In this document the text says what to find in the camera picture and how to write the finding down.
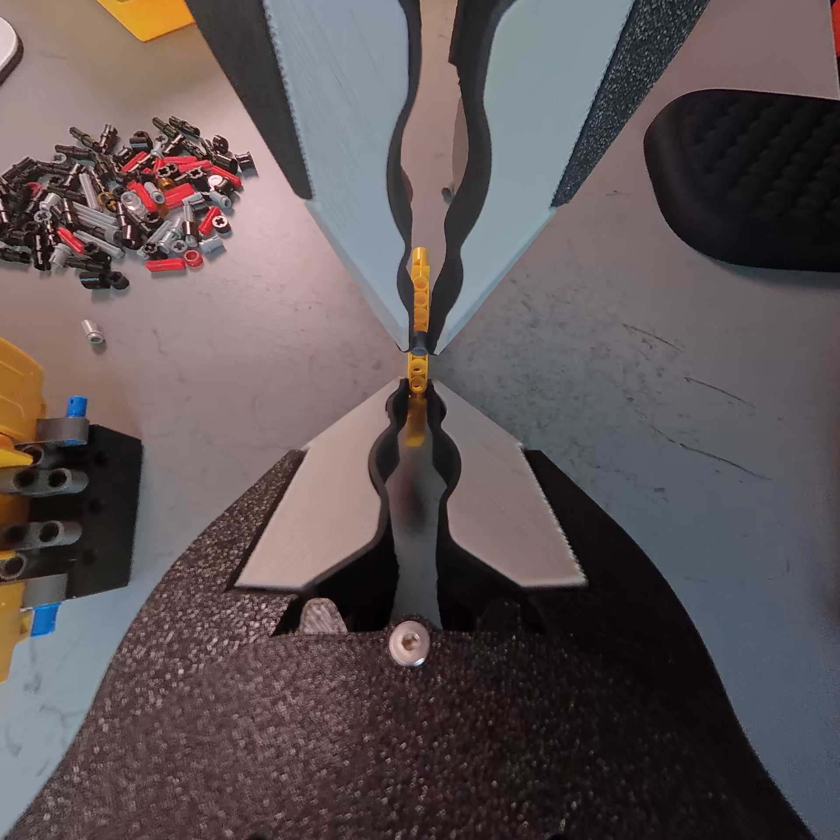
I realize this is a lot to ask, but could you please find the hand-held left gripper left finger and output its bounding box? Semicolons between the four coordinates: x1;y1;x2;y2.
233;377;408;595

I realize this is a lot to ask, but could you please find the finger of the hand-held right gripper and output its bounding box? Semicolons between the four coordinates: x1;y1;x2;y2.
262;0;421;355
430;0;636;355

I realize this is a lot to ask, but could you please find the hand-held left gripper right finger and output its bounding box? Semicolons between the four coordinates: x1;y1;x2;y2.
427;379;587;592

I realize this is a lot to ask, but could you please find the long yellow lego beam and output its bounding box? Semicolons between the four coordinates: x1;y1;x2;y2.
407;246;434;448

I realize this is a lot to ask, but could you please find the yellow lego robot model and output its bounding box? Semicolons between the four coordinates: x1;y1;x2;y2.
0;336;144;683

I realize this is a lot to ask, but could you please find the pile of lego pins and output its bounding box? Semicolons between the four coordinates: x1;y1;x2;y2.
0;117;257;291

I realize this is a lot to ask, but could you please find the yellow bin with small parts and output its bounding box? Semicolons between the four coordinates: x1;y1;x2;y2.
97;0;196;43

